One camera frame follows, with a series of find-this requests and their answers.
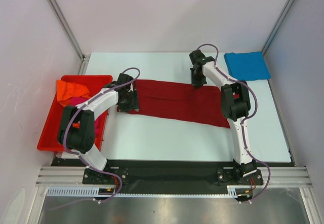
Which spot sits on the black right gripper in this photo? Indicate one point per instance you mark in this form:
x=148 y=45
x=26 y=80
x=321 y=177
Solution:
x=198 y=77

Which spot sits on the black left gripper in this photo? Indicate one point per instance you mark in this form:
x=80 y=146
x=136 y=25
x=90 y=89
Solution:
x=133 y=104

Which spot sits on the dark red t shirt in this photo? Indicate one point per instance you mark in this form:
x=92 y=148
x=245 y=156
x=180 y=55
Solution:
x=178 y=101

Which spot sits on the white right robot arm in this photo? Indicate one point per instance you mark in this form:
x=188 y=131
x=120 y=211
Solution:
x=235 y=106

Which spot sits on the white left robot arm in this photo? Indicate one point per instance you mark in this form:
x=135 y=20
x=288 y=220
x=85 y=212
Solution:
x=77 y=126

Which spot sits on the pink t shirt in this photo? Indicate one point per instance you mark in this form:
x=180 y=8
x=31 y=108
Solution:
x=78 y=100

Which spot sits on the folded blue t shirt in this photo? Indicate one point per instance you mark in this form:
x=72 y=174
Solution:
x=247 y=66

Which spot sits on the orange t shirt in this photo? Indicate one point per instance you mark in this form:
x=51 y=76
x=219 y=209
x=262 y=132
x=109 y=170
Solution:
x=68 y=91

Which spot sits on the left aluminium corner post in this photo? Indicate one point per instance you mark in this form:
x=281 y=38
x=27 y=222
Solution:
x=66 y=28

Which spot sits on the aluminium corner post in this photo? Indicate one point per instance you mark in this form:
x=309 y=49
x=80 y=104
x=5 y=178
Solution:
x=280 y=20
x=66 y=28

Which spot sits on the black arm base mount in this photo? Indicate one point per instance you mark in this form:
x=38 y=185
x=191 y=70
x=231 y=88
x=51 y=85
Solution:
x=92 y=177

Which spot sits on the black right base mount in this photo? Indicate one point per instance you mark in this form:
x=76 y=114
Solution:
x=227 y=176

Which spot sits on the right aluminium corner post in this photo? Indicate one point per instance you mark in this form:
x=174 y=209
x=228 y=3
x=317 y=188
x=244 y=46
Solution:
x=280 y=20

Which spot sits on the white slotted cable duct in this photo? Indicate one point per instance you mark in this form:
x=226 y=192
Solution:
x=106 y=192

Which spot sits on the aluminium frame rail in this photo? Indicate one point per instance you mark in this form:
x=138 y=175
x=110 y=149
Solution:
x=280 y=177

